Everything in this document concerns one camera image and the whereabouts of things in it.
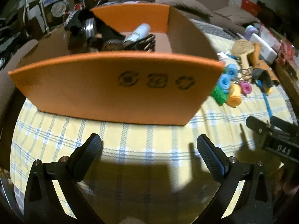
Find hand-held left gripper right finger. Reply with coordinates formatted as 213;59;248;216
197;134;274;224

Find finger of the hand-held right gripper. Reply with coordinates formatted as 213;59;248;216
270;116;299;133
246;115;271;136

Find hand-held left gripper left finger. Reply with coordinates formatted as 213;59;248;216
23;133;103;224

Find blue hair roller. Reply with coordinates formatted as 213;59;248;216
218;73;233;94
224;63;237;76

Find clear bag of rubber bands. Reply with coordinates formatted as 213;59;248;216
236;67;254;82

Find orange cardboard box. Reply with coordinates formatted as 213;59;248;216
8;3;226;126

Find yellow hair roller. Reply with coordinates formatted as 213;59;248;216
227;83;242;108

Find pink hair roller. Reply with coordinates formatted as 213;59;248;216
241;82;252;96

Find green hair roller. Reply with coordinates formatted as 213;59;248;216
210;85;228;105

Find yellow plaid cloth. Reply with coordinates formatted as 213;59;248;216
10;31;295;220

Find orange patterned sock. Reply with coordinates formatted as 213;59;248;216
248;42;279;87

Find wooden hairbrush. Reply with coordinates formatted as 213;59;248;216
231;39;255;69

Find white tissue box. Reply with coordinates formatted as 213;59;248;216
250;33;278;64

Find purple teal cup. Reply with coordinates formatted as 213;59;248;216
244;25;258;40

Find grey patterned table cloth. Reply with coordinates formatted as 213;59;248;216
189;19;246;40

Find brown woven hair clip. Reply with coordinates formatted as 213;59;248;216
101;40;125;51

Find red packets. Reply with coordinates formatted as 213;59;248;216
241;0;261;14

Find metal cup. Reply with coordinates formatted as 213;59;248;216
82;19;97;39

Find white blue spray bottle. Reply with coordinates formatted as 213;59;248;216
124;23;150;47

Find brown sofa cushion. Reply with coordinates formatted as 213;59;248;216
154;0;213;18

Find round tin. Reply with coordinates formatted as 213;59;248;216
51;1;69;17

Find white metal rack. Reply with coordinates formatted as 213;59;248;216
23;0;50;32

